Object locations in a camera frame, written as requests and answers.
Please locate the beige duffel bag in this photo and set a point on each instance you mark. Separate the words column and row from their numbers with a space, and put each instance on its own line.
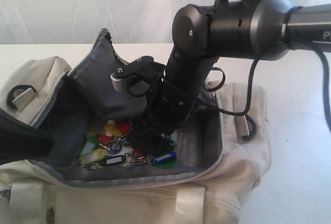
column 221, row 157

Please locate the black key tag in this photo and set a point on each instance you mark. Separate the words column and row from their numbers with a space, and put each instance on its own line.
column 112, row 161

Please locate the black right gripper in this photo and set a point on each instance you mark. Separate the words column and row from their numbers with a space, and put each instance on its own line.
column 168, row 107

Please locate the white backdrop curtain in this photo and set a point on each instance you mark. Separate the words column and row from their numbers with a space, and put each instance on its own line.
column 78, row 21

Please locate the red key tag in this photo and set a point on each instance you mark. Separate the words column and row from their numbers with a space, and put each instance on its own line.
column 136, row 153
column 123, row 126
column 103, row 139

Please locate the yellow key tag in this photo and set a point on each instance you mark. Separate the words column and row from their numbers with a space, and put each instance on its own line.
column 113, row 130
column 92, row 157

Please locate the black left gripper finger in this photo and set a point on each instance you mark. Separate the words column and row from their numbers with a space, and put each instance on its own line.
column 20, row 141

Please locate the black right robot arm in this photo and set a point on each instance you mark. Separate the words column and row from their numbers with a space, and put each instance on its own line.
column 252, row 29

